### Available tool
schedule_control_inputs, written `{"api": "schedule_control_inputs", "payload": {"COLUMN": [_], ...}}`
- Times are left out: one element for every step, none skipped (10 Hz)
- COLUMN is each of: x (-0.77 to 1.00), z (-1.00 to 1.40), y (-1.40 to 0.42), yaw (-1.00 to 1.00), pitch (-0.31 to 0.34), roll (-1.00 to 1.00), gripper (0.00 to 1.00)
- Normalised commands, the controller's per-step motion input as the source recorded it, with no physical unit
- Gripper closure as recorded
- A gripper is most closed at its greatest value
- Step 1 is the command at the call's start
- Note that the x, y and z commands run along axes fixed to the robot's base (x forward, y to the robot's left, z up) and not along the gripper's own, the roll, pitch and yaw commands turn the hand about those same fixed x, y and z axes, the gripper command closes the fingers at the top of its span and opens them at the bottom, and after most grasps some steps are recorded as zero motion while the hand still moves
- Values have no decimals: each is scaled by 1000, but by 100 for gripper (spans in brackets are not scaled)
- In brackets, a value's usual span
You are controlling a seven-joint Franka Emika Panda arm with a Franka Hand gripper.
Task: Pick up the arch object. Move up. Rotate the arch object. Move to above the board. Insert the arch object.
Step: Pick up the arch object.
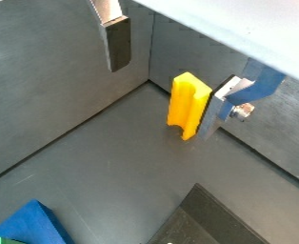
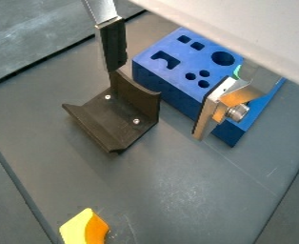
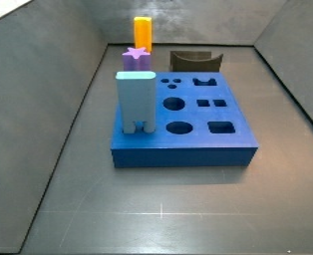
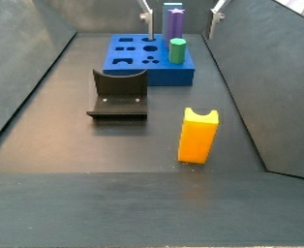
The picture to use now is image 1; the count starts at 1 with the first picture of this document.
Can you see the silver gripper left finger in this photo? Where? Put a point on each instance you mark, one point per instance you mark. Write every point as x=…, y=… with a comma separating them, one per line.
x=115, y=30

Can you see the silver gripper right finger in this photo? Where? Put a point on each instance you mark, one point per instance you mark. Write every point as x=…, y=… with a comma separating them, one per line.
x=231, y=99

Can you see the yellow arch block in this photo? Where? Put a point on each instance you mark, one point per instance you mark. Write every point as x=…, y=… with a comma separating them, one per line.
x=188, y=102

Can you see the blue shape sorter board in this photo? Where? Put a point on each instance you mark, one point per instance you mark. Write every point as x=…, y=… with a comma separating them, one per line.
x=35, y=225

